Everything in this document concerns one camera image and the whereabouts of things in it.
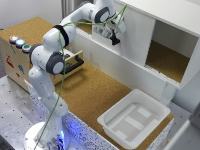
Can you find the red button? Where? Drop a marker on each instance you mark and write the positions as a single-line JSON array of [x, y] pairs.
[[13, 39]]

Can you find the white plastic box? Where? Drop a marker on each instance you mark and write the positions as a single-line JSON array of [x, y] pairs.
[[135, 120]]

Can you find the white sliding door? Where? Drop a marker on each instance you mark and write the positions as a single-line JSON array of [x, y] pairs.
[[135, 36]]

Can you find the wooden drawer box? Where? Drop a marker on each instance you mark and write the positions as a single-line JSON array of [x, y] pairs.
[[28, 28]]

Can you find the white cabinet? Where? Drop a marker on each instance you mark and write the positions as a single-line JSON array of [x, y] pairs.
[[173, 13]]

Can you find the green button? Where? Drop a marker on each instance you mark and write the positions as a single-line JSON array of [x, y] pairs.
[[26, 47]]

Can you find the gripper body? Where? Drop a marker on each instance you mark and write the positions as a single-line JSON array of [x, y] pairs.
[[102, 30]]

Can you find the blue button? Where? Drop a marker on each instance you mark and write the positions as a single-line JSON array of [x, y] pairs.
[[20, 42]]

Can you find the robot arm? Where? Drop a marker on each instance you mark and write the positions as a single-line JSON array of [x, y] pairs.
[[41, 83]]

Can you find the wooden drawer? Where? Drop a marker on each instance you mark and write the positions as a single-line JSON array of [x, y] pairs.
[[80, 54]]

